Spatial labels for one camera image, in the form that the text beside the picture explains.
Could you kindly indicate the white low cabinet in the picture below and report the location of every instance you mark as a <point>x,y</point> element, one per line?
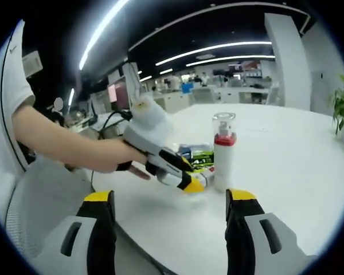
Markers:
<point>175,103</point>

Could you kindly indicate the person's left hand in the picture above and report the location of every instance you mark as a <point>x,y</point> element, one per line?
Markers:
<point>117,156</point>

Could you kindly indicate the white square pillar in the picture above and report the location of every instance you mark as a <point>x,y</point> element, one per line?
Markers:
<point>286,63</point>

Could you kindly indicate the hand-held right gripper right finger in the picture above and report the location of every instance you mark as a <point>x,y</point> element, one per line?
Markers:
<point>240,229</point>

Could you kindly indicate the ceiling air conditioner unit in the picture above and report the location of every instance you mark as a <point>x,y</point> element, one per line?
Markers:
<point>33,63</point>

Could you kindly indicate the green black skincare packet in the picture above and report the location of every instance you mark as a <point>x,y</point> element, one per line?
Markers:
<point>202,160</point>

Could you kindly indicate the computer monitor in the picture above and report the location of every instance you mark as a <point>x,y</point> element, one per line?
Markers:
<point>119,94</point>

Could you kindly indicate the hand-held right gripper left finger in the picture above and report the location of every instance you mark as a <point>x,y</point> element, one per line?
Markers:
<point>100,229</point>

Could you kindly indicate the blue white skincare packet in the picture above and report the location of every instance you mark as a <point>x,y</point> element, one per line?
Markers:
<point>189,149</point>

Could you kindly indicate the red collar skincare pump bottle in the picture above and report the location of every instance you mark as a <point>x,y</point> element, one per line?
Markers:
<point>224,163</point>

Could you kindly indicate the blue box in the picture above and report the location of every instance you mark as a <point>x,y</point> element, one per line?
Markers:
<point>187,88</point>

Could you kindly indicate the grey mesh chair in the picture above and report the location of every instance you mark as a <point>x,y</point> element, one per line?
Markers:
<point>46,200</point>

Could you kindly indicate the straight ceiling light strip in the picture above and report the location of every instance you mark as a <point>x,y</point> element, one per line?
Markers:
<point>103,28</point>

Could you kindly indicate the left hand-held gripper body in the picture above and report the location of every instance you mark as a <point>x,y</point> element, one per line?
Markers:
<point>149,129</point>

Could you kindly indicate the long curved ceiling light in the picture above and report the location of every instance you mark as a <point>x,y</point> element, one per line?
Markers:
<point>218,47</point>

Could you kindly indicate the person's white shirt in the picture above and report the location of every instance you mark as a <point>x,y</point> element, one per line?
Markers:
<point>8,114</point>

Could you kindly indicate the short curved ceiling light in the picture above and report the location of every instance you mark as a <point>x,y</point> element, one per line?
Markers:
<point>232,58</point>

